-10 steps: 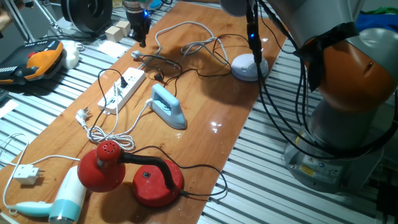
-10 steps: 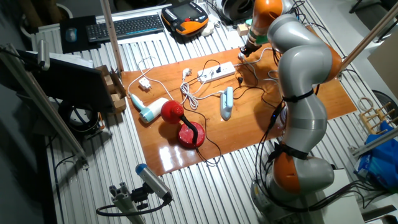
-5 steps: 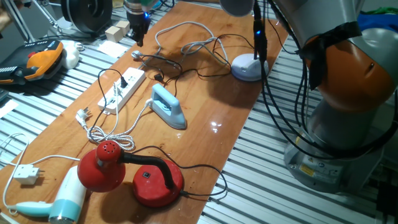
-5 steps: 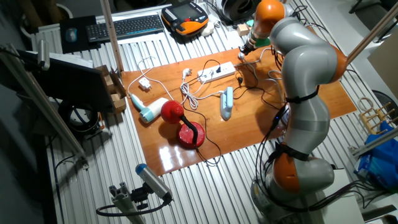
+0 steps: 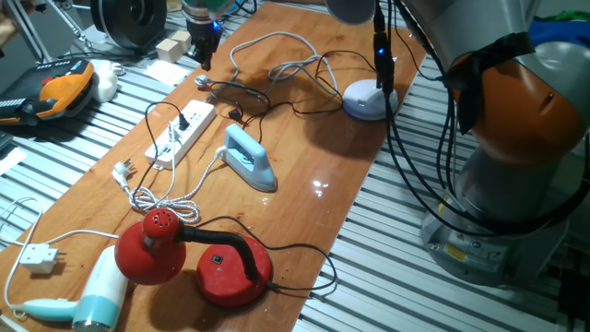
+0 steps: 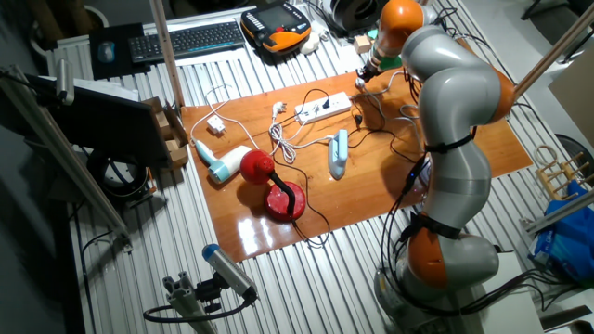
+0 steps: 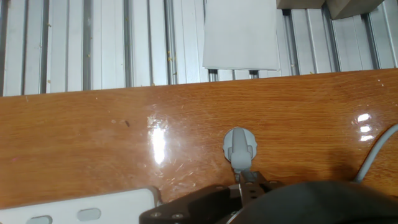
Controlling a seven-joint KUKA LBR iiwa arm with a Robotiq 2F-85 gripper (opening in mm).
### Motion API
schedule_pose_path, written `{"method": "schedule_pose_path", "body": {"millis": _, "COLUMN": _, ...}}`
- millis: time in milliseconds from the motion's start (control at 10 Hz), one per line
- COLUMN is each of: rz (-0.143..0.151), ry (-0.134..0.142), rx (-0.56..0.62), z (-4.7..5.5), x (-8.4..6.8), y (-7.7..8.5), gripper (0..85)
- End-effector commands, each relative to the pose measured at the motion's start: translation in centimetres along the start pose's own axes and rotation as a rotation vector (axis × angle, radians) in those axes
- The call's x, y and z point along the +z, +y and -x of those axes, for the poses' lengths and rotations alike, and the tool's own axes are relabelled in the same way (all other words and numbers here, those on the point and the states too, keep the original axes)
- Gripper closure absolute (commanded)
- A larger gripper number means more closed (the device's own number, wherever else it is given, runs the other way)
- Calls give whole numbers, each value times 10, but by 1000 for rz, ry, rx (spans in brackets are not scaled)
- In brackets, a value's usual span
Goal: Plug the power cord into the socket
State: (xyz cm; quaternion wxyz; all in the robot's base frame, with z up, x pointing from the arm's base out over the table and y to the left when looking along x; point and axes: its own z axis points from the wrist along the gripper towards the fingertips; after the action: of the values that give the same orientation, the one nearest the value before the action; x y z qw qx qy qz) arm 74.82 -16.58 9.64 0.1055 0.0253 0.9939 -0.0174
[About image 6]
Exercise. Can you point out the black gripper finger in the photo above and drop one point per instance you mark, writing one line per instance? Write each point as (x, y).
(365, 80)
(359, 73)

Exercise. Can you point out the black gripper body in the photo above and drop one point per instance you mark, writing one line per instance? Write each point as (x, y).
(370, 72)

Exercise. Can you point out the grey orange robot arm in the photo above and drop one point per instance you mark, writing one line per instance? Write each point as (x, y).
(455, 116)

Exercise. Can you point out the white power strip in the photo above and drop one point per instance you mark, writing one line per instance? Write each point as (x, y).
(336, 104)

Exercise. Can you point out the white square plug adapter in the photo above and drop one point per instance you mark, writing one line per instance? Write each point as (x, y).
(215, 124)

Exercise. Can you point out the small wooden cube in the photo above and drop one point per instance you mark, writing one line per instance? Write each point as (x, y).
(362, 44)

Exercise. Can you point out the small teal object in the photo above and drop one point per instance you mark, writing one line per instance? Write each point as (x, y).
(372, 34)

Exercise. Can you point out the white rounded lump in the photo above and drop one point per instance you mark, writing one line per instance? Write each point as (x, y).
(310, 44)

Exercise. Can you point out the black filament spool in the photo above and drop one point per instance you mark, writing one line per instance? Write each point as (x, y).
(355, 14)

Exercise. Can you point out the light blue travel iron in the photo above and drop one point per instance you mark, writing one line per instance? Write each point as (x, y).
(338, 155)

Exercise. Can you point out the black orange teach pendant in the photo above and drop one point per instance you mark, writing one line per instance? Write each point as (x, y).
(276, 25)

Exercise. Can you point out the orange wooden board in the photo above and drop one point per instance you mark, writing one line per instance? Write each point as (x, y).
(362, 185)

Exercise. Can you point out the red desk lamp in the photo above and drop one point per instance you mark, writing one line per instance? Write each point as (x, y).
(257, 167)

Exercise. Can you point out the white blue hair dryer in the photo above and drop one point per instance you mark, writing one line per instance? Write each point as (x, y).
(227, 164)

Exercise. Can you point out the black keyboard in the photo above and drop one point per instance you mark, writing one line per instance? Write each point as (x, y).
(185, 42)

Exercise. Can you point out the brown cardboard sheet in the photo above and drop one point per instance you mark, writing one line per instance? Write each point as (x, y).
(575, 97)

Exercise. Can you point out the black office chair base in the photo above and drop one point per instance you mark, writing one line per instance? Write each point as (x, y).
(575, 28)

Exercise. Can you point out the wooden peg rack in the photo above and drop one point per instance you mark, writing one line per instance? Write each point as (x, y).
(561, 174)

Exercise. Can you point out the black mouse pad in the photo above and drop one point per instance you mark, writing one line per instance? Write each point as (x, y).
(111, 69)

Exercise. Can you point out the black monitor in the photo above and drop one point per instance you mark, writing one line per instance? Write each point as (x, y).
(111, 125)

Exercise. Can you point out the grey computer mouse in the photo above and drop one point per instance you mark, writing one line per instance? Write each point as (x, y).
(106, 52)

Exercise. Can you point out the blue plastic bag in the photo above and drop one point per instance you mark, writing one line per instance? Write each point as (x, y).
(571, 241)

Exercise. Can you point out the short aluminium profile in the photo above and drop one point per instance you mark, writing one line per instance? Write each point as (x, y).
(185, 301)

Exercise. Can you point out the grey cylindrical webcam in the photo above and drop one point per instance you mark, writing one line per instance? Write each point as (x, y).
(65, 81)

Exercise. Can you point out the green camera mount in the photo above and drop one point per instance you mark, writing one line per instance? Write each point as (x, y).
(391, 63)

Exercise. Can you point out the light wooden post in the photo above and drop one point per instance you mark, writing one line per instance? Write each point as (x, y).
(557, 46)
(164, 51)

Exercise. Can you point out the grey camera with blue tip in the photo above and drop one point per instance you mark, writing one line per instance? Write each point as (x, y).
(227, 269)

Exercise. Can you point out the aluminium frame beam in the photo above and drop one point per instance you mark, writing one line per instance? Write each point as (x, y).
(561, 211)
(60, 153)

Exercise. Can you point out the black camera bracket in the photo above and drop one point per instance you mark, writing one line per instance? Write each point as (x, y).
(209, 292)

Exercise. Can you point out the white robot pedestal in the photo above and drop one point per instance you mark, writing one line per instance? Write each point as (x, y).
(510, 301)

